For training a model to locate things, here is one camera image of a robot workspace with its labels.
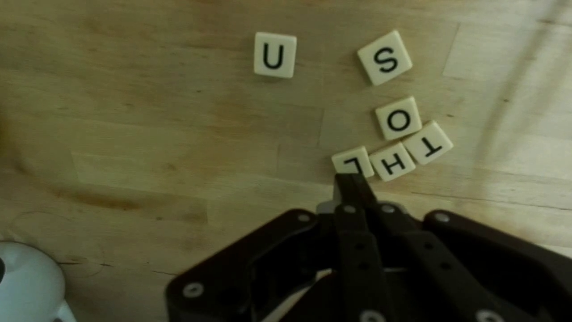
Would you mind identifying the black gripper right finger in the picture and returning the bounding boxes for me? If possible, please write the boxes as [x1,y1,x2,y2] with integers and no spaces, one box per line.
[356,173,572,322]

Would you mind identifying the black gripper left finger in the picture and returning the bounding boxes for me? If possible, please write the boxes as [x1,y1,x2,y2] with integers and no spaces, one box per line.
[165,171,390,322]

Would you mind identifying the cream letter tile T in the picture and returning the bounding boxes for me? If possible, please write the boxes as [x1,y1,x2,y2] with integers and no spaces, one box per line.
[402,119,456,167]

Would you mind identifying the cream letter tile L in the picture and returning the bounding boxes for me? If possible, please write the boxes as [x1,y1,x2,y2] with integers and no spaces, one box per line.
[331,144,376,178]

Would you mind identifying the cream letter tile H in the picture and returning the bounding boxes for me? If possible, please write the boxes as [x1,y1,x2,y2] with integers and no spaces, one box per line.
[368,140,419,182]

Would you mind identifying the cream letter tile O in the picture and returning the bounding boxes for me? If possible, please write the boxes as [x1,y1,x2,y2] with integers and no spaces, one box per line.
[374,94,424,142]

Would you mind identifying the cream letter tile U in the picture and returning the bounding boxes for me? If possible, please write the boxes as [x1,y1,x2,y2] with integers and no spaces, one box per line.
[252,30,299,80]

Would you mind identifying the cream letter tile S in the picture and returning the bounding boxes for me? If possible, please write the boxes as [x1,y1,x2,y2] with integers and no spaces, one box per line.
[356,28,415,87]

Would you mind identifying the white ceramic mug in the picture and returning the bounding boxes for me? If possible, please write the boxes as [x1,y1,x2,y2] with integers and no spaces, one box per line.
[0,239,77,322]

